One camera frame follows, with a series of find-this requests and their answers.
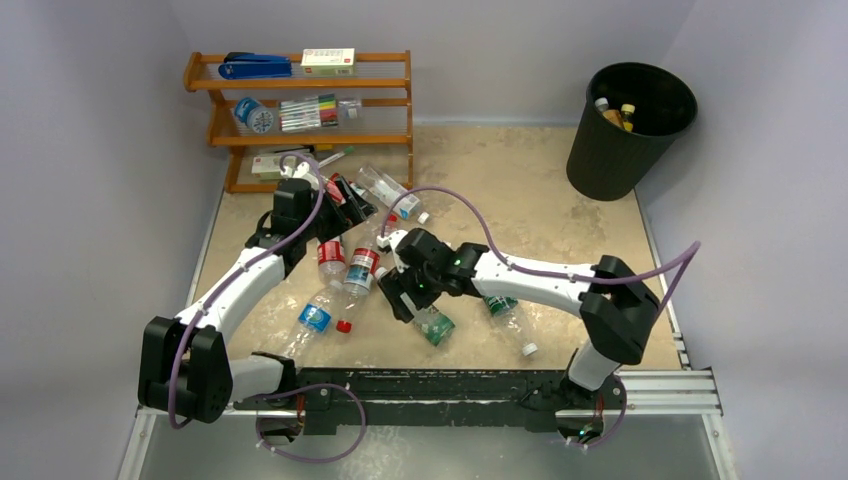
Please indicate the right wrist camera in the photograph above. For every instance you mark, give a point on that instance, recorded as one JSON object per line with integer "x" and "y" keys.
{"x": 388, "y": 243}

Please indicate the black ribbed waste bin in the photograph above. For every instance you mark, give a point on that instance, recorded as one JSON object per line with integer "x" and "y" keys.
{"x": 606, "y": 163}

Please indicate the blue label clear bottle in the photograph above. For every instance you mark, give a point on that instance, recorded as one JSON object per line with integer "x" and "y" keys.
{"x": 318, "y": 313}

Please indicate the dark green label water bottle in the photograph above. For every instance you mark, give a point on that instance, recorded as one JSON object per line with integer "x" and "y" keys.
{"x": 510, "y": 320}

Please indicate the green-capped white marker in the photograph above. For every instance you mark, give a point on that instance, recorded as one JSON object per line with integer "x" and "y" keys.
{"x": 336, "y": 156}

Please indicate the yellow honey pomelo bottle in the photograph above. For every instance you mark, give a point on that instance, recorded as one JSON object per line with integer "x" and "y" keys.
{"x": 627, "y": 112}

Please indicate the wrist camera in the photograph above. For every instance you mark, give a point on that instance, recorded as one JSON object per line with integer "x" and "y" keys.
{"x": 388, "y": 243}
{"x": 302, "y": 171}

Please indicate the red label bottle red cap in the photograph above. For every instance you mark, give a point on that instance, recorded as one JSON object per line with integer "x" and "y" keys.
{"x": 360, "y": 206}

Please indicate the small clear clip box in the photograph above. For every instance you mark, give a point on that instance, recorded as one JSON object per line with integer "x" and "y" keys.
{"x": 349, "y": 108}

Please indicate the white stapler on bottom shelf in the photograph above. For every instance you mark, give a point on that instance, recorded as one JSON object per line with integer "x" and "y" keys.
{"x": 265, "y": 166}

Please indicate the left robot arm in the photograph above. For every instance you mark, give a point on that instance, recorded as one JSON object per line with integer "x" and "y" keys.
{"x": 185, "y": 369}

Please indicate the aluminium frame rail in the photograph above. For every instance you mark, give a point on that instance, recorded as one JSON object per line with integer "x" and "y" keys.
{"x": 671, "y": 428}

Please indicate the pack of coloured markers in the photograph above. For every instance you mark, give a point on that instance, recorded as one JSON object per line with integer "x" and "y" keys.
{"x": 314, "y": 112}

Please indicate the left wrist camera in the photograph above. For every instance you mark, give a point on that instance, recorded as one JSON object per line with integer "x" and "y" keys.
{"x": 302, "y": 171}

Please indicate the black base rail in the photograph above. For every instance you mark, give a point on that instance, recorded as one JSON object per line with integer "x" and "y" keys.
{"x": 538, "y": 401}

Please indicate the blue stapler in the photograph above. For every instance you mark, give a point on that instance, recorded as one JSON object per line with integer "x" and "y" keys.
{"x": 248, "y": 65}

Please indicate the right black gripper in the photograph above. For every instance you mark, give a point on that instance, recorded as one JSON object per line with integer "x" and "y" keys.
{"x": 399, "y": 299}

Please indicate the white label clear bottle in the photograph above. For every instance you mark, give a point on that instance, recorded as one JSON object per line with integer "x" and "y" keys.
{"x": 392, "y": 194}

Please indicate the wooden three-tier shelf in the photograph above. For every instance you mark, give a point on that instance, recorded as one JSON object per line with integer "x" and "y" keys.
{"x": 372, "y": 104}

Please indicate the white and red box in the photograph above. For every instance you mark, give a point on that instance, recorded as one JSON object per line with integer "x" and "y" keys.
{"x": 328, "y": 62}

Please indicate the gold and red drink bottle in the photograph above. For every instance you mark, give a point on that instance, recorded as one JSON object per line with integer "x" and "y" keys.
{"x": 610, "y": 114}

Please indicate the light green label bottle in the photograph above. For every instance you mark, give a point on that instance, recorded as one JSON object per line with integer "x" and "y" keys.
{"x": 433, "y": 325}

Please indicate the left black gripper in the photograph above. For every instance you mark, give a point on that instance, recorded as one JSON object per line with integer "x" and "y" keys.
{"x": 351, "y": 212}

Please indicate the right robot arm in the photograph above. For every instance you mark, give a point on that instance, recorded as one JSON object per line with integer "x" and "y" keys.
{"x": 618, "y": 310}

